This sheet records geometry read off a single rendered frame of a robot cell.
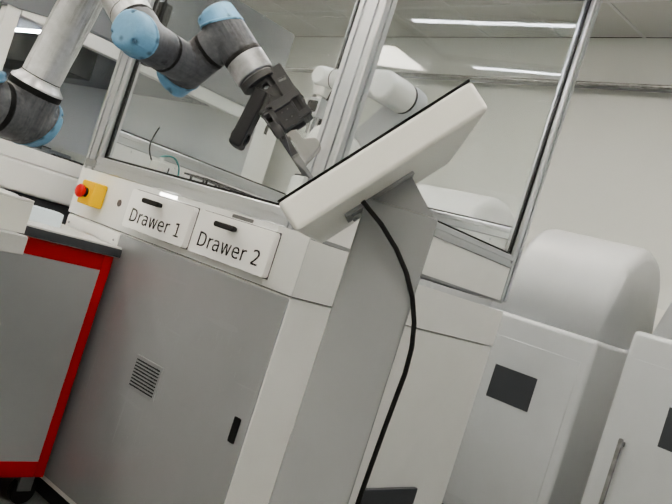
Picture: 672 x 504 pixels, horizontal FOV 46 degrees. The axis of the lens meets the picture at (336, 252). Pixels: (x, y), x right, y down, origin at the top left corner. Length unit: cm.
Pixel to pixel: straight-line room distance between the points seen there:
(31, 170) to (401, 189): 182
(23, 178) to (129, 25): 150
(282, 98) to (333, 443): 62
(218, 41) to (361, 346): 63
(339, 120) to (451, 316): 76
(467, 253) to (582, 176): 296
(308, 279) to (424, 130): 78
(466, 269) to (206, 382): 83
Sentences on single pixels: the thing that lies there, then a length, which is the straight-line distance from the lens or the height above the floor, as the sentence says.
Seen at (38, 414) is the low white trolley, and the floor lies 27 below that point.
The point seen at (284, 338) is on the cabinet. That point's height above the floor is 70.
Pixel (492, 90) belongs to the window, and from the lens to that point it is 227.
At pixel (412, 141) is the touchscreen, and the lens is 108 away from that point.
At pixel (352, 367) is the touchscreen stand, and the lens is 125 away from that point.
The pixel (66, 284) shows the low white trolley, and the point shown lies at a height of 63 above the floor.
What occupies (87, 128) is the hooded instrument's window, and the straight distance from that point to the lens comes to 297.
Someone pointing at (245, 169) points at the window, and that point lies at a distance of 200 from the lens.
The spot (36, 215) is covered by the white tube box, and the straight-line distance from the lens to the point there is 229.
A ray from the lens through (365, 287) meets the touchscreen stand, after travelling 124.
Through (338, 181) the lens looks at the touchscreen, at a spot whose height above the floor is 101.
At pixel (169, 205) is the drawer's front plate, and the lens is 213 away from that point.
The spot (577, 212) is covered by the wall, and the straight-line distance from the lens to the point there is 512.
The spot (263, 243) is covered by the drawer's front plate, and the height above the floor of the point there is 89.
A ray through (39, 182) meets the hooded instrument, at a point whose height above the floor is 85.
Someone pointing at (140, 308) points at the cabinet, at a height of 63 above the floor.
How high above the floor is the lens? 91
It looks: 1 degrees up
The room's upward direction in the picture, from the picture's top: 18 degrees clockwise
